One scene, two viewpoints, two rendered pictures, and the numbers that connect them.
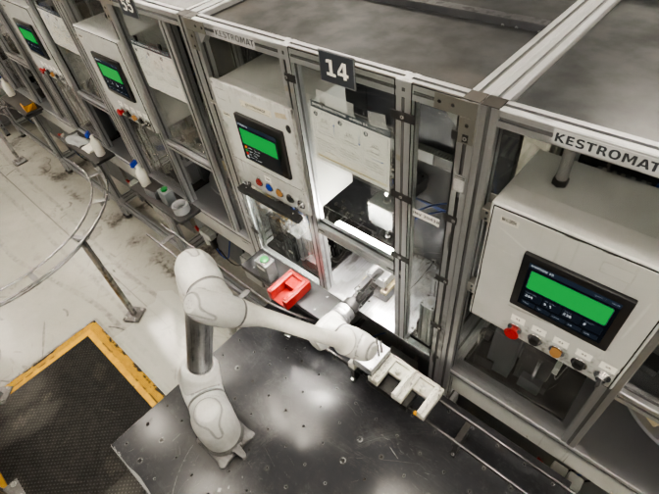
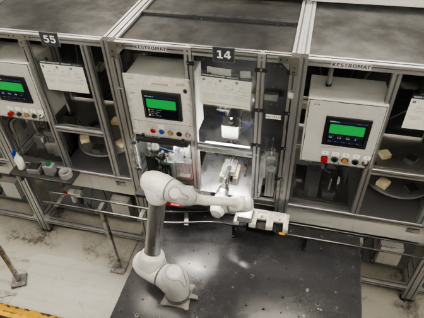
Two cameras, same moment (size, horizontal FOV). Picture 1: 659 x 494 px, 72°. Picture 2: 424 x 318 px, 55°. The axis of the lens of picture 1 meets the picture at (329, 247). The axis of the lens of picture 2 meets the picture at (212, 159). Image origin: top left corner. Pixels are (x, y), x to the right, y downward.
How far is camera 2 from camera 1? 1.28 m
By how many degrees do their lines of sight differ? 23
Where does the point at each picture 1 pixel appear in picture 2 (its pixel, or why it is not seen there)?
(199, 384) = (158, 262)
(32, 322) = not seen: outside the picture
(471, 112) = (296, 61)
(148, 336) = (41, 291)
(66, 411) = not seen: outside the picture
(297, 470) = (230, 291)
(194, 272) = (163, 179)
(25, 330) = not seen: outside the picture
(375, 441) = (262, 260)
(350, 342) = (241, 201)
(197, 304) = (179, 191)
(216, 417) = (182, 272)
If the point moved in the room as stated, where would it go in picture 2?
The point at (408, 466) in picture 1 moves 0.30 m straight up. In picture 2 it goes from (286, 263) to (290, 236)
